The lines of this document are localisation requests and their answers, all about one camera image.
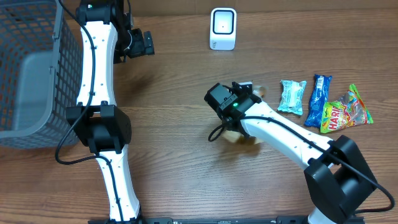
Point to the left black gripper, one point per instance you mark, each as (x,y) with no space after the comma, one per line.
(140,48)

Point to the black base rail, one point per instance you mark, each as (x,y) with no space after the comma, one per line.
(278,220)

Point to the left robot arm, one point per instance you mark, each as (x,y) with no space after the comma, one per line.
(108,38)

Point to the green gummy candy bag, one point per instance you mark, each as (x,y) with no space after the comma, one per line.
(347,111)

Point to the mint green snack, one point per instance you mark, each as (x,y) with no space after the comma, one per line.
(291,97)

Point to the beige snack bag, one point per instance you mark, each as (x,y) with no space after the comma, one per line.
(238,138)

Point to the blue cookie pack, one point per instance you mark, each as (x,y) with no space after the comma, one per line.
(318,98)

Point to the dark grey plastic basket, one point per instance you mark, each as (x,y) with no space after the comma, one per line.
(41,70)

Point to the white barcode scanner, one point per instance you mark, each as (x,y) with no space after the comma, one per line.
(223,28)

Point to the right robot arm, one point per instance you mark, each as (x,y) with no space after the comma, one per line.
(338,177)

